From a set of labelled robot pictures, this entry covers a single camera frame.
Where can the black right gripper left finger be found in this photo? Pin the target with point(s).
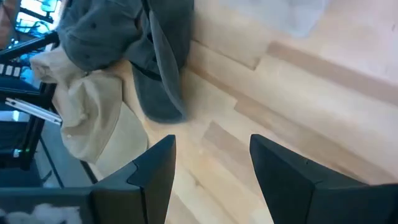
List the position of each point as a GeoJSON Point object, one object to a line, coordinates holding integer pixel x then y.
{"type": "Point", "coordinates": [149, 186]}

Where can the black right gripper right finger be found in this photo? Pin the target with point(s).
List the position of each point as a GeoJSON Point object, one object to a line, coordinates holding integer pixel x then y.
{"type": "Point", "coordinates": [295, 193]}

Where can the beige cap hat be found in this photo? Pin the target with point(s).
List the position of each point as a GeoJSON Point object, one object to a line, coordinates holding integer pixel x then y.
{"type": "Point", "coordinates": [90, 118]}

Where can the grey cap hat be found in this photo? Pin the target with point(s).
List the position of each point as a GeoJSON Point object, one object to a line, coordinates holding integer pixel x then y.
{"type": "Point", "coordinates": [102, 34]}

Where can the silver aluminium bar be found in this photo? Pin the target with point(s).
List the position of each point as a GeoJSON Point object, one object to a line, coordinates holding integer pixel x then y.
{"type": "Point", "coordinates": [34, 111]}

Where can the blue-grey box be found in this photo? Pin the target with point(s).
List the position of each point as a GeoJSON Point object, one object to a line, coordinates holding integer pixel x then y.
{"type": "Point", "coordinates": [280, 15]}

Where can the bright window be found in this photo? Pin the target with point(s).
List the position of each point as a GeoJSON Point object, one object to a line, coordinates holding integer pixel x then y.
{"type": "Point", "coordinates": [37, 15]}

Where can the black frame bar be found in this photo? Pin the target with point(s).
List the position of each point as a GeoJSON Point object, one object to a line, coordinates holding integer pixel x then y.
{"type": "Point", "coordinates": [28, 46]}

